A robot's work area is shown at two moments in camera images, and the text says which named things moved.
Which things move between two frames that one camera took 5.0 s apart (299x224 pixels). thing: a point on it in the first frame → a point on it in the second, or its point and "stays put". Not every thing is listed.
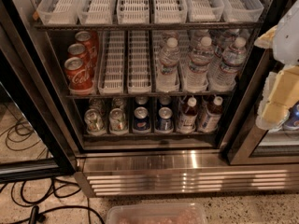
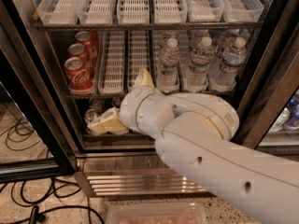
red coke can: [78, 80] stays put
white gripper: [290, 35] → [130, 106]
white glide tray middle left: [111, 78] stays put
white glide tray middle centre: [139, 77] stays put
